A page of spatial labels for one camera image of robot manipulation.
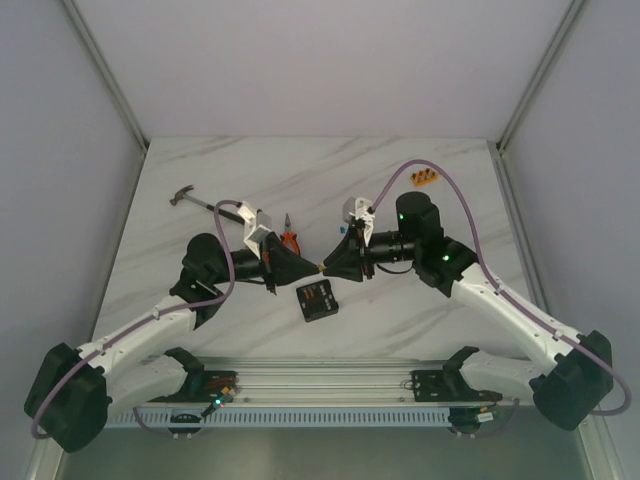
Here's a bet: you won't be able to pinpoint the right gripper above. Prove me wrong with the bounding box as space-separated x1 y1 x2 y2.
322 223 420 282

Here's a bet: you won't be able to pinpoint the black fuse box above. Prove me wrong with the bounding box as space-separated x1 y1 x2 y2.
296 279 339 323

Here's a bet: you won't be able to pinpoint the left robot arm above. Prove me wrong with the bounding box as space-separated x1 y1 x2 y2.
24 233 319 453

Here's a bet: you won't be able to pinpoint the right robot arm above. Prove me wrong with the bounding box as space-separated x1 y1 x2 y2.
324 192 613 431

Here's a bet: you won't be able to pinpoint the orange fuse holder block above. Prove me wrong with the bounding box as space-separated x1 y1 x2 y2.
410 168 439 187

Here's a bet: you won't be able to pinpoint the claw hammer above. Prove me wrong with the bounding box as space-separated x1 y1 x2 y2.
169 185 244 225

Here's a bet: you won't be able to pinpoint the orange handled pliers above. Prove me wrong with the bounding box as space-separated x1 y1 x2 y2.
280 213 301 256

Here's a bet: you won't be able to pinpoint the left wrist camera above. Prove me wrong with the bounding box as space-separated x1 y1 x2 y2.
237 202 272 258

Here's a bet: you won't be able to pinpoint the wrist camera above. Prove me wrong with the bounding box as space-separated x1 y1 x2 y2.
237 202 272 258
343 197 375 246

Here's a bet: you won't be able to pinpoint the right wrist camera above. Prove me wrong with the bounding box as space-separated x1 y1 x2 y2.
343 197 375 246

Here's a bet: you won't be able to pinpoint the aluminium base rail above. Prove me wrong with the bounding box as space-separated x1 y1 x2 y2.
49 354 597 402

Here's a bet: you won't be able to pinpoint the white slotted cable duct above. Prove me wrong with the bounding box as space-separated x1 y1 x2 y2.
106 406 451 429

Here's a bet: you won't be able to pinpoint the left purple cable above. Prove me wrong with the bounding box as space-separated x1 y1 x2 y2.
29 198 251 441

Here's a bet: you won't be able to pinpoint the purple cable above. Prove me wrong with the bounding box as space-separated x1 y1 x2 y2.
29 198 251 441
369 159 630 440

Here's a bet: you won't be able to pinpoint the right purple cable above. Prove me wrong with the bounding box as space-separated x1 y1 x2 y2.
369 159 630 440

